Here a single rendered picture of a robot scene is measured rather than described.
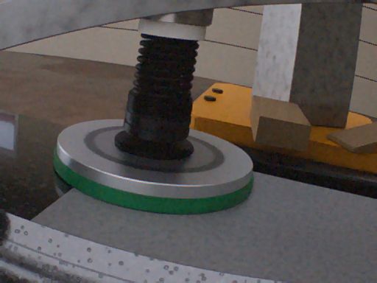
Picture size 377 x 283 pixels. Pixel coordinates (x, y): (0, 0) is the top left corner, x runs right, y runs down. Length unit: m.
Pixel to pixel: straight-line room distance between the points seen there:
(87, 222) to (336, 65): 0.86
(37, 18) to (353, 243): 0.37
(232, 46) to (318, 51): 5.44
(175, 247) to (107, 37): 6.57
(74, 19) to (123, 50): 6.41
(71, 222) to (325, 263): 0.22
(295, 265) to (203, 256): 0.08
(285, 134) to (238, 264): 0.54
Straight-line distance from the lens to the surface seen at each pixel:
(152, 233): 0.43
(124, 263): 0.39
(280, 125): 0.91
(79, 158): 0.49
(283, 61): 1.15
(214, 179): 0.49
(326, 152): 1.03
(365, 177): 1.02
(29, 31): 0.47
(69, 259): 0.40
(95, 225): 0.42
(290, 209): 0.53
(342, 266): 0.43
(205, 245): 0.42
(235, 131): 1.03
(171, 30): 0.50
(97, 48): 6.99
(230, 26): 6.55
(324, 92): 1.17
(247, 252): 0.42
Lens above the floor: 1.01
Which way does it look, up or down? 16 degrees down
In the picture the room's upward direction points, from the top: 9 degrees clockwise
